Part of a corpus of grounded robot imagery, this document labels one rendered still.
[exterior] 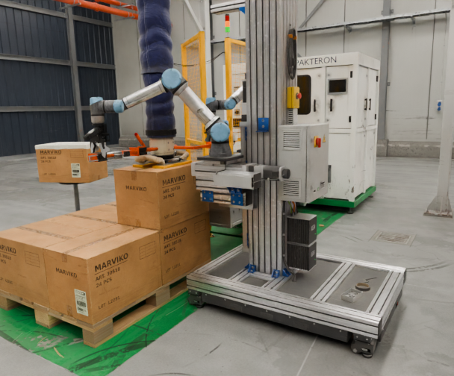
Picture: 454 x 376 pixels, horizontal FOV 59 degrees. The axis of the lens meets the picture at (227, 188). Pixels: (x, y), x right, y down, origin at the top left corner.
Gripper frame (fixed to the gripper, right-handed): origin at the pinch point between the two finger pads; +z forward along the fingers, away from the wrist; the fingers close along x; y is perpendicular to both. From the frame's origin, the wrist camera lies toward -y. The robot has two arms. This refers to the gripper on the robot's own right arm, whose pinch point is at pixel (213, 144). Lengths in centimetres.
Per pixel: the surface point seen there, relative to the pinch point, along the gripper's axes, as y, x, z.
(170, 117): 30.6, -15.9, -21.6
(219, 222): -7, -1, 64
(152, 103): 39, -24, -32
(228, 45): -132, -63, -94
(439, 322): -4, 161, 107
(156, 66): 38, -20, -56
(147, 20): 41, -23, -86
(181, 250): 37, -6, 74
